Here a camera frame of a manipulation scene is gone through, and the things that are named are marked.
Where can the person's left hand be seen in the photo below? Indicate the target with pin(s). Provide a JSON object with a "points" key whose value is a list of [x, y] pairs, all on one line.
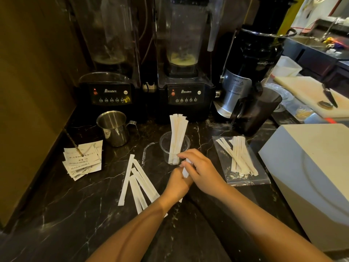
{"points": [[176, 186]]}

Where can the person's right hand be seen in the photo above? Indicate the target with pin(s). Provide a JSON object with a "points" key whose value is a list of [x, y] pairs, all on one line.
{"points": [[206, 173]]}

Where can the person's right fingers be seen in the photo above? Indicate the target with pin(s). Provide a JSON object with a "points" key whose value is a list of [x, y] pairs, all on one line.
{"points": [[190, 155]]}

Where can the white paper-wrapped straw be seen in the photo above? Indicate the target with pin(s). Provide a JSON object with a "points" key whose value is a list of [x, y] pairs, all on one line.
{"points": [[175, 133], [141, 185], [180, 128], [135, 196], [184, 133], [186, 170], [141, 197], [126, 180], [171, 139], [146, 178]]}

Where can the person's left forearm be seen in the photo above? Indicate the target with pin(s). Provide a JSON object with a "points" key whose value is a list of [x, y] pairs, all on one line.
{"points": [[136, 231]]}

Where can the person's right forearm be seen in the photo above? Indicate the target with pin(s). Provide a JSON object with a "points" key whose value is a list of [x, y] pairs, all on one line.
{"points": [[267, 229]]}

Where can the clear plastic cup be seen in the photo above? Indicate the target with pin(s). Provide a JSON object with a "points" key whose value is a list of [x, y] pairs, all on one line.
{"points": [[165, 147]]}

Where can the clear curved plastic piece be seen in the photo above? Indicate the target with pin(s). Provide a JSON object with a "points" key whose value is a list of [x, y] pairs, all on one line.
{"points": [[146, 151]]}

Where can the pile of wrapped straws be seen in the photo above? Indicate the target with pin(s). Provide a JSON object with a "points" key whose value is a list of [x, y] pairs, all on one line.
{"points": [[240, 155]]}

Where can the clear plastic zip bag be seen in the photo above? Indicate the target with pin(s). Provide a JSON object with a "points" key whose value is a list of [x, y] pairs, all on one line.
{"points": [[245, 180]]}

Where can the black blender with clear cover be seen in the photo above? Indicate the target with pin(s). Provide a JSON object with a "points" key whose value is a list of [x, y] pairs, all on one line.
{"points": [[109, 90], [185, 92]]}

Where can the dark plastic juice jug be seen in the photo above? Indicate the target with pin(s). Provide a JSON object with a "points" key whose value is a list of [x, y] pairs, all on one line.
{"points": [[256, 111]]}

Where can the stainless steel milk pitcher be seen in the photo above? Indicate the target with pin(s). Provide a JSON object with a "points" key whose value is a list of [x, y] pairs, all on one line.
{"points": [[114, 130]]}

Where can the black and silver juicer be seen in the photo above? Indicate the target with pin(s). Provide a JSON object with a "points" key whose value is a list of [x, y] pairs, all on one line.
{"points": [[245, 68]]}

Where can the stack of paper receipts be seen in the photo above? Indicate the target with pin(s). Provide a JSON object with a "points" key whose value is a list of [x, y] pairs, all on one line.
{"points": [[84, 160]]}

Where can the clear glass plate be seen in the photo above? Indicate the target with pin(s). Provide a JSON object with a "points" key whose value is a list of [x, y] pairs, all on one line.
{"points": [[283, 92]]}

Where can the metal receipt spike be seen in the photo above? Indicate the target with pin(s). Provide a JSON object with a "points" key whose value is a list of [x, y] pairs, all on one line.
{"points": [[73, 143]]}

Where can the clear plastic tub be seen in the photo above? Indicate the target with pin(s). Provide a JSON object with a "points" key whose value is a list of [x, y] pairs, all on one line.
{"points": [[301, 113]]}

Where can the large white box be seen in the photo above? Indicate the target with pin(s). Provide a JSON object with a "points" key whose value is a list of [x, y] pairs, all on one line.
{"points": [[313, 171]]}

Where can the white cutting board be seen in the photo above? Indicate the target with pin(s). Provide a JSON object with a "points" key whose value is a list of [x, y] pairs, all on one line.
{"points": [[302, 92]]}

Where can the white plastic container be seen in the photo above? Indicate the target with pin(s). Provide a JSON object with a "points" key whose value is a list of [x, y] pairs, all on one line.
{"points": [[286, 68]]}

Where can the small round metal lid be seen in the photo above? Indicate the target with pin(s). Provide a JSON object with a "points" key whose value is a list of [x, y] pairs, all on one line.
{"points": [[325, 105]]}

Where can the black kitchen knife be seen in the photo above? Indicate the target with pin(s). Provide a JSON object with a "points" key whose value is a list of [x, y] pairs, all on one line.
{"points": [[330, 96]]}

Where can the black sink counter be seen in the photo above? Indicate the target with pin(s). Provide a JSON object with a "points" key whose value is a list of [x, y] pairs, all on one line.
{"points": [[313, 57]]}

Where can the colourful small items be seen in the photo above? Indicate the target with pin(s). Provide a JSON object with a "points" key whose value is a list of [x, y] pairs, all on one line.
{"points": [[335, 43]]}

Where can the metal sink faucet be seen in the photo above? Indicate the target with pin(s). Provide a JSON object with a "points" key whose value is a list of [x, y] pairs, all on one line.
{"points": [[330, 28]]}

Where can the white wall socket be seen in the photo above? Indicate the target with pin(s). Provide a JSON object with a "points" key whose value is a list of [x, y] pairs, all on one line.
{"points": [[149, 87]]}

